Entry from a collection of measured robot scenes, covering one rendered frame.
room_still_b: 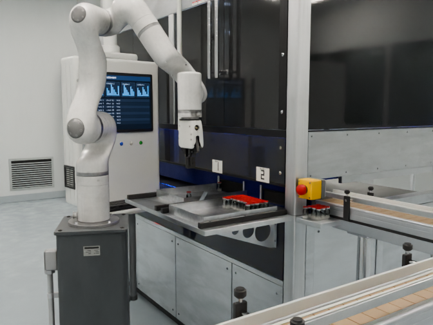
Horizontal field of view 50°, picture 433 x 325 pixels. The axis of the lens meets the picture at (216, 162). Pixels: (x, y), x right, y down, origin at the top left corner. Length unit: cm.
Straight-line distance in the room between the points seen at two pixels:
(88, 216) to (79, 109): 40
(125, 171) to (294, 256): 108
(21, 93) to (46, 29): 97
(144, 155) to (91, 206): 85
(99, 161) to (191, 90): 44
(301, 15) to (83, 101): 86
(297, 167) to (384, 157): 53
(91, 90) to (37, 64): 532
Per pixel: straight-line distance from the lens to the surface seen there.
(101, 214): 178
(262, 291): 205
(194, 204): 190
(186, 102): 158
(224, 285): 229
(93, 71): 174
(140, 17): 168
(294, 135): 177
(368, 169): 210
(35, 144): 702
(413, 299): 99
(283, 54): 183
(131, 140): 251
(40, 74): 704
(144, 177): 257
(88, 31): 171
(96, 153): 178
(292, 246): 185
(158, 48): 163
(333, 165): 192
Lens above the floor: 129
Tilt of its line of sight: 7 degrees down
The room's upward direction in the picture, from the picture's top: straight up
